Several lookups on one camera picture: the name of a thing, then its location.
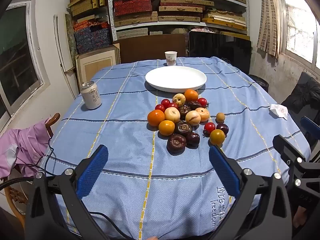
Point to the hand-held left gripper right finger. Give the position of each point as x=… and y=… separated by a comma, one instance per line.
x=223, y=172

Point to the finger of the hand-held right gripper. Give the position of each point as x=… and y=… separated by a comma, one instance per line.
x=310, y=127
x=287, y=148

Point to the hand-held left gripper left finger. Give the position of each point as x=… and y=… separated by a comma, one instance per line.
x=92, y=170

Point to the yellow cherry tomato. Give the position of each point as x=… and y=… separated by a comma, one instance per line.
x=217, y=136
x=166, y=127

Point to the dark cherry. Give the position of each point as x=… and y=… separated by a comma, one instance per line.
x=222, y=129
x=192, y=139

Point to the small tan longan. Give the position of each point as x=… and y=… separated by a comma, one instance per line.
x=220, y=117

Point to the pale orange round fruit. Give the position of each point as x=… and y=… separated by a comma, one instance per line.
x=204, y=113

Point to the white oval plate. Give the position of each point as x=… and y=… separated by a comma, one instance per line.
x=175, y=78

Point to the black jacket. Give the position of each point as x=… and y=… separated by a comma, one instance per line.
x=305, y=92

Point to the crumpled white tissue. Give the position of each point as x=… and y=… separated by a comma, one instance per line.
x=278, y=110

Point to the blue striped tablecloth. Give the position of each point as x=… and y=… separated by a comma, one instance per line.
x=125, y=130

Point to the wooden chair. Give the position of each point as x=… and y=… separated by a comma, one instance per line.
x=54, y=118

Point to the black round stool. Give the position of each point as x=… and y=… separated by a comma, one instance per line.
x=260, y=81

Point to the white drink can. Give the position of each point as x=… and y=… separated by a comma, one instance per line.
x=91, y=97

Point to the pink cloth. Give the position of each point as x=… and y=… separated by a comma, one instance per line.
x=22, y=142

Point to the bright frosted window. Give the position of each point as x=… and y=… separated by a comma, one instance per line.
x=300, y=22

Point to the framed wooden panel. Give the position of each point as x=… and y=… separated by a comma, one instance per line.
x=97, y=63

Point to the brick pattern curtain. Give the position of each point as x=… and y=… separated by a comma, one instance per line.
x=268, y=17

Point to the black screen panel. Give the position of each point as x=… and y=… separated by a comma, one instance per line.
x=220, y=50

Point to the white paper cup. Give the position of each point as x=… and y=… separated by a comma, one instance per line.
x=170, y=58

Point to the white leaning board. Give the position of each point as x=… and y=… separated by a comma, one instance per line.
x=58, y=42

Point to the stack of blue patterned boxes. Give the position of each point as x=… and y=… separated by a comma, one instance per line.
x=92, y=37

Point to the brown wooden board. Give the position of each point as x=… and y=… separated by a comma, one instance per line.
x=150, y=48

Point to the green stone panel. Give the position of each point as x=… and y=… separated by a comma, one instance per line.
x=70, y=35

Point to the yellow wooden cases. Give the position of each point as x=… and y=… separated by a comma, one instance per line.
x=225, y=20

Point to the white framed dark window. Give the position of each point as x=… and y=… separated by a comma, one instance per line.
x=15, y=55

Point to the white metal shelf rack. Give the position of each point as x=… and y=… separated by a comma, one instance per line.
x=110, y=7

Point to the large red patterned box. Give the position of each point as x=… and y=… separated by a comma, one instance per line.
x=132, y=6

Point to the pile of small golden boxes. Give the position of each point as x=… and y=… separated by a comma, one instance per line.
x=85, y=1

